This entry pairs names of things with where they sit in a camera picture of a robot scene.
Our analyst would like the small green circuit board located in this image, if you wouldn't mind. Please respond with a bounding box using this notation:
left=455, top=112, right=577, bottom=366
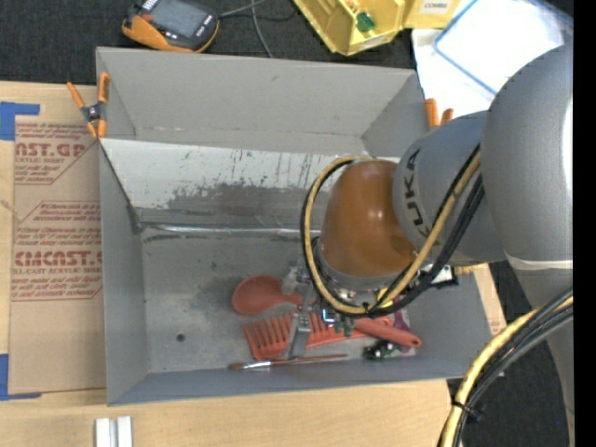
left=363, top=342, right=402, bottom=362

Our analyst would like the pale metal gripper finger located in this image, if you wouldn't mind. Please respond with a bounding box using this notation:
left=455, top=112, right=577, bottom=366
left=287, top=313, right=315, bottom=360
left=280, top=265, right=311, bottom=297

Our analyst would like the brown cardboard board red print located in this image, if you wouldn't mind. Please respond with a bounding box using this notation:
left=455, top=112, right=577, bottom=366
left=0, top=80, right=109, bottom=400

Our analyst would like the thin brown paintbrush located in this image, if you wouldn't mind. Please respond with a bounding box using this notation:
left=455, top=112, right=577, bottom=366
left=227, top=353, right=350, bottom=373

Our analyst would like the orange plastic comb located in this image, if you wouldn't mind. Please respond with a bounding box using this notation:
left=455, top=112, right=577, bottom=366
left=242, top=312, right=393, bottom=362

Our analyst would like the grey metal bin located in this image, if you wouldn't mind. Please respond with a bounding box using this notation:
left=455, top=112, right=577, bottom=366
left=95, top=47, right=495, bottom=407

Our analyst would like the orange handled tool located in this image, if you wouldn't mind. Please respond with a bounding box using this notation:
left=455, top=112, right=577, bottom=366
left=352, top=317, right=424, bottom=349

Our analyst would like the orange plastic spoon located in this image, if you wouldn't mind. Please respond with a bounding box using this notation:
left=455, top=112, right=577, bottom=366
left=231, top=274, right=305, bottom=317

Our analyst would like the purple plastic piece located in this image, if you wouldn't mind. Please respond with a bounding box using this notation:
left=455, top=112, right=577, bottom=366
left=391, top=306, right=416, bottom=355

